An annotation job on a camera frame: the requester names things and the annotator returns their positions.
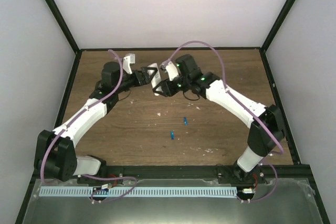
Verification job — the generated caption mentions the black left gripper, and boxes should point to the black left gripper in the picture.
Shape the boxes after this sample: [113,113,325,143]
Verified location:
[114,68,158,94]

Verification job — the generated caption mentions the white remote control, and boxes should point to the white remote control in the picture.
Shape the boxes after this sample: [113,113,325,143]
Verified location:
[148,63,161,88]

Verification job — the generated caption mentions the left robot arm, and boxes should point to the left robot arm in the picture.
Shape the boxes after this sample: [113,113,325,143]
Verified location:
[34,61,158,184]

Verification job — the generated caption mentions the grey metal front plate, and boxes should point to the grey metal front plate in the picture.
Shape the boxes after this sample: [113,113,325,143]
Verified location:
[23,179,323,223]

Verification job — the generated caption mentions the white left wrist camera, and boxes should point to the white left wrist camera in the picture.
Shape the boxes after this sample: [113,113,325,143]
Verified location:
[123,53,135,74]

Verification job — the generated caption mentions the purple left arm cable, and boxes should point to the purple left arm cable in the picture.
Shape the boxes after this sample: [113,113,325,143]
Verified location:
[40,49,139,204]

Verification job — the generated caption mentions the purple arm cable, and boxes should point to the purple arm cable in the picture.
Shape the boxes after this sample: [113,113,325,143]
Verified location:
[164,40,286,204]
[40,49,139,204]

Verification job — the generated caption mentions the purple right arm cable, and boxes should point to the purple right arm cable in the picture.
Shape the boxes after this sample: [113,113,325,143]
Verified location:
[164,40,286,204]

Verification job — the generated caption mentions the light blue slotted cable duct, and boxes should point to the light blue slotted cable duct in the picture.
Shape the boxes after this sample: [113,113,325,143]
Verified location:
[38,186,237,198]

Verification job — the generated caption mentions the black metal enclosure frame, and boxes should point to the black metal enclosure frame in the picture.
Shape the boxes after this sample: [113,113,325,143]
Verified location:
[14,0,332,224]

